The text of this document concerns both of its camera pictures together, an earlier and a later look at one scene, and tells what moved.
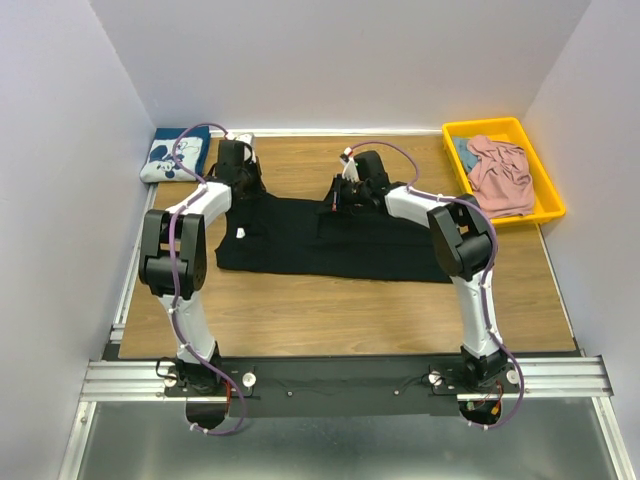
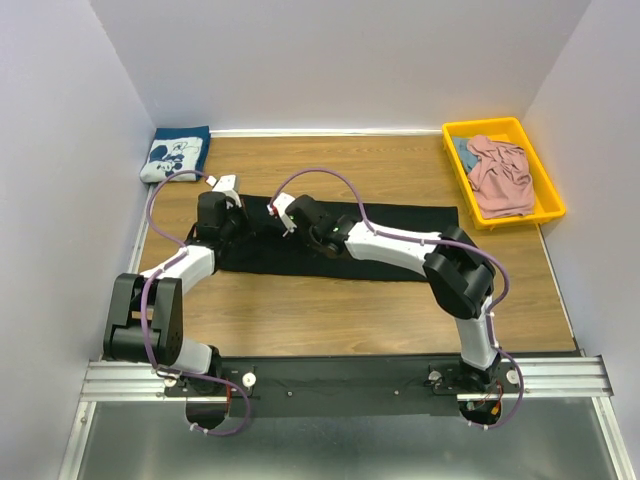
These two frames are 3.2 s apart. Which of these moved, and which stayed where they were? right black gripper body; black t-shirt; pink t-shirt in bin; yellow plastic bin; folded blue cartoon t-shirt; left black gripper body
Moved: right black gripper body; left black gripper body
Stayed: pink t-shirt in bin; folded blue cartoon t-shirt; yellow plastic bin; black t-shirt
